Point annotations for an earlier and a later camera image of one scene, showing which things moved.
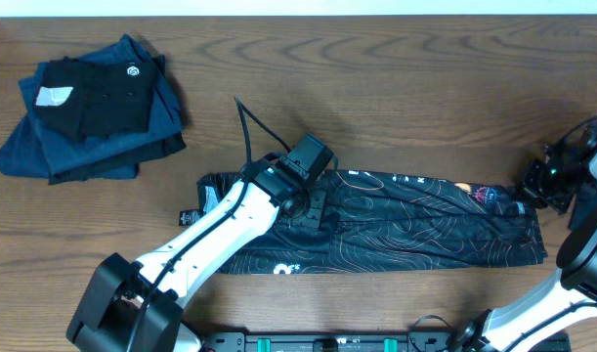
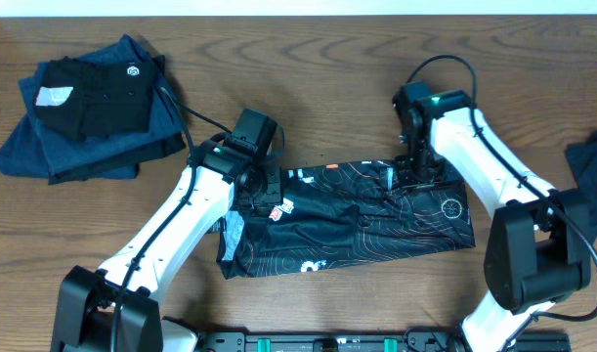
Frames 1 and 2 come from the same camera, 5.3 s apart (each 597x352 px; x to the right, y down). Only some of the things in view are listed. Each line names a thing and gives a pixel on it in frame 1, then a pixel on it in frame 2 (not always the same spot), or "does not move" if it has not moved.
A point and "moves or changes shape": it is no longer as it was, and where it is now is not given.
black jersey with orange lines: [335, 221] moves or changes shape
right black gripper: [535, 181] → [420, 176]
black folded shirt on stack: [87, 99] does not move
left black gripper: [316, 211] → [267, 191]
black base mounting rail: [384, 341] does not move
